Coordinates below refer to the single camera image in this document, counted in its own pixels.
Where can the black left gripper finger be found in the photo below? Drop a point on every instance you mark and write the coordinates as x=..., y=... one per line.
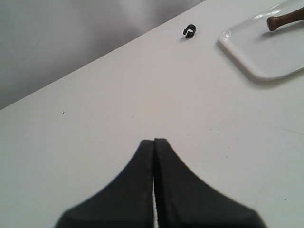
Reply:
x=126, y=202

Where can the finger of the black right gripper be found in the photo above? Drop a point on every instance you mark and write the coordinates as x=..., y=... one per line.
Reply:
x=183, y=200

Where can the wooden pestle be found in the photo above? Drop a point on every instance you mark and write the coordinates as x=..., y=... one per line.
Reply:
x=274, y=22

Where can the white rectangular tray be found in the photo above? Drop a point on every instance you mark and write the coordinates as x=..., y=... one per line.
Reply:
x=266, y=54

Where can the small black clip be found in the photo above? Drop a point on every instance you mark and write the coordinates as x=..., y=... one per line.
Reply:
x=189, y=31

